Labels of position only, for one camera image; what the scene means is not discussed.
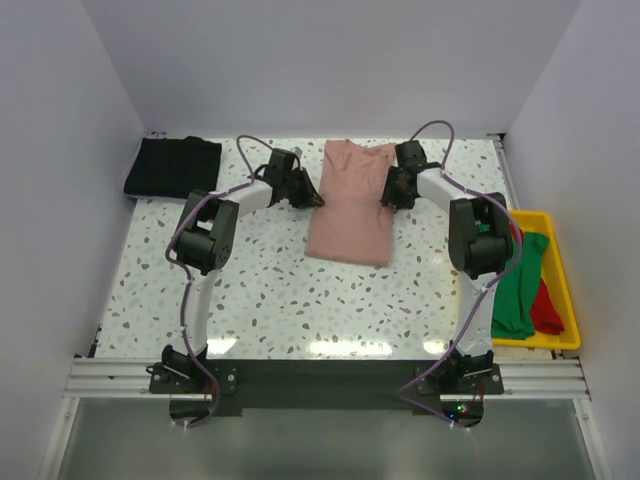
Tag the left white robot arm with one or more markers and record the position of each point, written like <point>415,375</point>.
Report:
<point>202,244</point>

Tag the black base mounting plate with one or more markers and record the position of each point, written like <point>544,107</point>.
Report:
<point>228,388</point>

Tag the pink printed t-shirt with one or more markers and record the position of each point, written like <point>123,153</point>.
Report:
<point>353,226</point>

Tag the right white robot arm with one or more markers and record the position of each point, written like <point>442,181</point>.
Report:
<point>480,244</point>

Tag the yellow plastic bin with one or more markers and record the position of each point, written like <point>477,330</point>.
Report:
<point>554,276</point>

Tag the green t-shirt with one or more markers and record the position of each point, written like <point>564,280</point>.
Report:
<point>516,292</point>

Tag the red t-shirt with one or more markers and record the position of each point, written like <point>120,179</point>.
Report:
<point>545,317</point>

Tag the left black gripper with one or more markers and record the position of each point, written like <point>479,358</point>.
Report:
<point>309,198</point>

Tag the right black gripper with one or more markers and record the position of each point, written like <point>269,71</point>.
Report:
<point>390,196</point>

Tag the folded black t-shirt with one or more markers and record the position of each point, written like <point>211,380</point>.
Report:
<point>201,162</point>

